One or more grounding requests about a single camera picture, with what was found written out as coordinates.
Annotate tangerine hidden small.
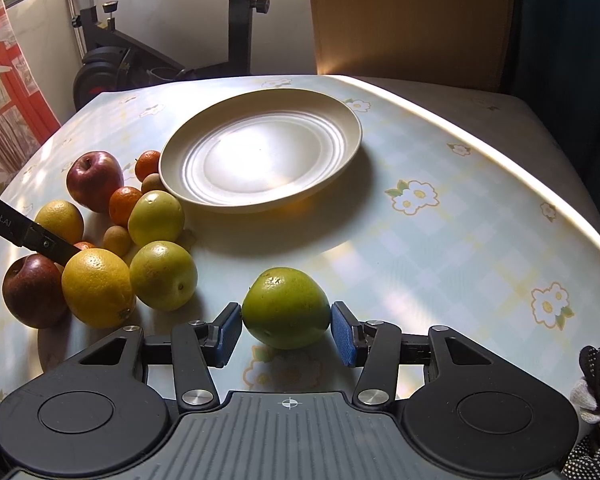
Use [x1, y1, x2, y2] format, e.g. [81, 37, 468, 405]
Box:
[74, 240, 95, 250]

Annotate yellow-green guava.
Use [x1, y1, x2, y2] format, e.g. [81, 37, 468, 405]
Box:
[130, 240, 198, 312]
[128, 191, 185, 247]

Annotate dark green round fruit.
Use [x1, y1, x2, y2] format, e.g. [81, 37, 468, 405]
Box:
[242, 266, 330, 350]

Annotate large yellow orange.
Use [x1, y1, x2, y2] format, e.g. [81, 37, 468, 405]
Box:
[61, 248, 136, 330]

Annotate brown longan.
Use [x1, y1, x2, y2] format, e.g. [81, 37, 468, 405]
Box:
[140, 172, 166, 194]
[102, 226, 133, 258]

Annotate tangerine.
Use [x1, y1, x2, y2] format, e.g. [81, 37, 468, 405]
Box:
[134, 150, 160, 182]
[108, 186, 143, 228]

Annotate dotted work glove hand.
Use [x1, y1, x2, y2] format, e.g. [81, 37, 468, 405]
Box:
[562, 346, 600, 480]

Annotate small yellow orange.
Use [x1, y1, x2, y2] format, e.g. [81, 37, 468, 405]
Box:
[34, 200, 84, 244]

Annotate dark red apple lower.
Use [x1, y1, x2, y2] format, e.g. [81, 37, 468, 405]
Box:
[2, 254, 68, 330]

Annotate red patterned curtain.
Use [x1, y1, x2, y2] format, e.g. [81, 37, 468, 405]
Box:
[0, 0, 60, 194]

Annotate floral checkered tablecloth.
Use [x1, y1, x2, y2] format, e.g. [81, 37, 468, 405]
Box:
[3, 76, 600, 391]

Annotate black exercise bike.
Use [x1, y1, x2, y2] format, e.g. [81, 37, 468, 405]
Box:
[24, 0, 301, 111]

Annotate cream ceramic plate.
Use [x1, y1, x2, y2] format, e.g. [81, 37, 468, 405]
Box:
[159, 88, 363, 214]

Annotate wooden cabinet panel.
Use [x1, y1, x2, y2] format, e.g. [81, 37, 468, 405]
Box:
[310, 0, 514, 91]

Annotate dark teal curtain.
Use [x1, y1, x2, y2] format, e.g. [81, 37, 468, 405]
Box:
[500, 0, 600, 214]

